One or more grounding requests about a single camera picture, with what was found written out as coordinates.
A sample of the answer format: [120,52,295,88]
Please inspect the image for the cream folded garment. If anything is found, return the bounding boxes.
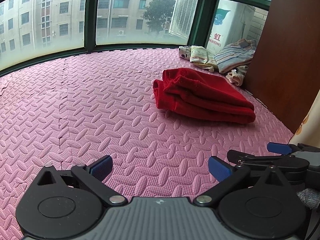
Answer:
[226,65,248,87]

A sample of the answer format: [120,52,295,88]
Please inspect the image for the cream floral curtain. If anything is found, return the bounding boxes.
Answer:
[290,93,320,148]

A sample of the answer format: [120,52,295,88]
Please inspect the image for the white air conditioner unit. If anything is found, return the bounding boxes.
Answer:
[206,0,268,54]

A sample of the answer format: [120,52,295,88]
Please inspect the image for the grey knit right glove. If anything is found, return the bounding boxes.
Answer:
[297,189,320,210]

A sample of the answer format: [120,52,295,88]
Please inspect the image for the panda print cloth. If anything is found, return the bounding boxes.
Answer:
[178,46,191,61]

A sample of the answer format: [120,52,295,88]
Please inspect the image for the pink foam floor mat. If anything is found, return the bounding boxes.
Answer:
[1,49,292,239]

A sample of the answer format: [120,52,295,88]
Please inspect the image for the brown wooden cabinet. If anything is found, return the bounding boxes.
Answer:
[244,0,319,132]

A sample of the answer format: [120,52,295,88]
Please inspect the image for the red hooded sweatshirt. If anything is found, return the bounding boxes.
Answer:
[153,68,255,124]

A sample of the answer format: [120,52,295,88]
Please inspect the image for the blue striped folded cloth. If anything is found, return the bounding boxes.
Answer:
[214,38,257,74]

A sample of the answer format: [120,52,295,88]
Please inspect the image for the yellow patterned folded cloth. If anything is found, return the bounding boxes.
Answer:
[190,46,218,73]

